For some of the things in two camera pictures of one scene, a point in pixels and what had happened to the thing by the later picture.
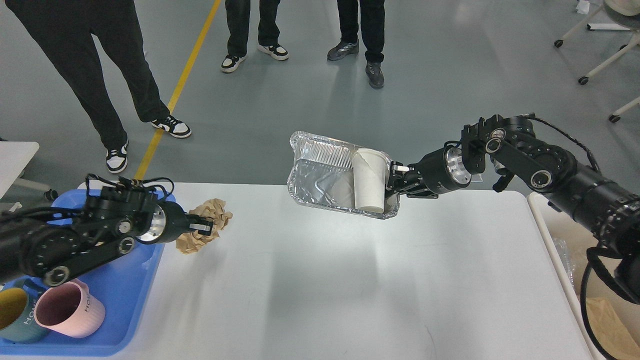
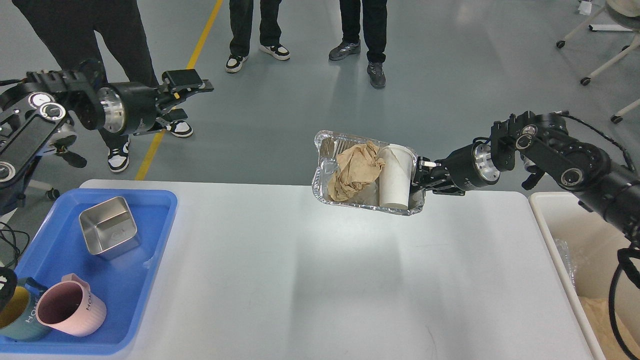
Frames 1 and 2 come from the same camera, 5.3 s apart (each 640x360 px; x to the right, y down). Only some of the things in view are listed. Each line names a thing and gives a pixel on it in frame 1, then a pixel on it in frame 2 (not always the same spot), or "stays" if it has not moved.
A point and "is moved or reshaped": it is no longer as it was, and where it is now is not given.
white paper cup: (369, 178) is moved or reshaped
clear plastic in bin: (562, 247) stays
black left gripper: (169, 221) -> (129, 108)
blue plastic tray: (122, 283) stays
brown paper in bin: (614, 340) stays
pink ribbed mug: (70, 309) stays
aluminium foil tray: (321, 175) -> (365, 172)
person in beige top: (63, 29) stays
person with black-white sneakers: (238, 14) stays
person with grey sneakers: (368, 16) stays
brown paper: (190, 242) -> (358, 165)
